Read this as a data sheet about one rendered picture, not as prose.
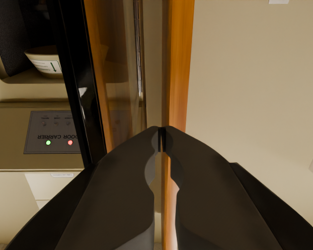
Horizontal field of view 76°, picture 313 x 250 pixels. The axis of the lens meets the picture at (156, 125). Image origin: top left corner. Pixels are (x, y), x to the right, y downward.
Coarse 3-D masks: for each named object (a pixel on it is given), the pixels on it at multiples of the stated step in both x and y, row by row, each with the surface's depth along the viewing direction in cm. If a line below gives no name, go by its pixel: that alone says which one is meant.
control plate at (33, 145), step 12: (36, 120) 40; (48, 120) 40; (60, 120) 40; (72, 120) 40; (36, 132) 39; (48, 132) 39; (60, 132) 39; (72, 132) 39; (36, 144) 38; (60, 144) 38; (72, 144) 38
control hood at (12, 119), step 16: (0, 112) 40; (16, 112) 40; (0, 128) 39; (16, 128) 39; (0, 144) 38; (16, 144) 38; (0, 160) 38; (16, 160) 38; (32, 160) 38; (48, 160) 38; (64, 160) 38; (80, 160) 38
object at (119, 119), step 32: (64, 0) 7; (96, 0) 8; (128, 0) 21; (96, 32) 8; (128, 32) 21; (96, 64) 8; (128, 64) 20; (96, 96) 8; (128, 96) 19; (96, 128) 9; (128, 128) 19; (96, 160) 10
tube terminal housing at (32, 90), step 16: (0, 64) 42; (144, 64) 48; (0, 80) 41; (16, 80) 43; (32, 80) 43; (48, 80) 43; (144, 80) 47; (0, 96) 42; (16, 96) 42; (32, 96) 42; (48, 96) 42; (64, 96) 42; (144, 96) 47; (144, 112) 46; (144, 128) 46; (32, 176) 53; (48, 176) 53; (32, 192) 56; (48, 192) 56
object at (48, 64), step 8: (32, 48) 47; (40, 48) 50; (48, 48) 51; (56, 48) 53; (32, 56) 41; (40, 56) 40; (48, 56) 40; (56, 56) 40; (40, 64) 42; (48, 64) 41; (56, 64) 41; (48, 72) 43; (56, 72) 43
